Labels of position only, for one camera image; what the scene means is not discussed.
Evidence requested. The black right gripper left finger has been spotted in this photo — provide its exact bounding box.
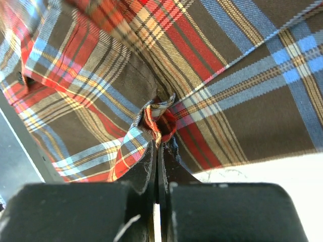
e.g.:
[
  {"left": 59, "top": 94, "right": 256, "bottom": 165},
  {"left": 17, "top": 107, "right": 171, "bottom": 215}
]
[{"left": 115, "top": 141, "right": 157, "bottom": 241}]

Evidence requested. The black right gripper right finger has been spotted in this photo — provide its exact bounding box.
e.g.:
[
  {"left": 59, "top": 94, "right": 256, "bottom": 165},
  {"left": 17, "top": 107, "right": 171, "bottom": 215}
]
[{"left": 157, "top": 144, "right": 201, "bottom": 241}]

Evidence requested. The plaid long sleeve shirt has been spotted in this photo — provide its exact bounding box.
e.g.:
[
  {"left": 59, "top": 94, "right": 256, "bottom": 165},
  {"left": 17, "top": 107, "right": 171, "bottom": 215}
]
[{"left": 1, "top": 1, "right": 322, "bottom": 182}]

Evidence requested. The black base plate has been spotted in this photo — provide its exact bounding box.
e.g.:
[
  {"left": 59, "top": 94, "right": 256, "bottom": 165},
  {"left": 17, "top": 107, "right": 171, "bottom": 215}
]
[{"left": 1, "top": 94, "right": 64, "bottom": 205}]

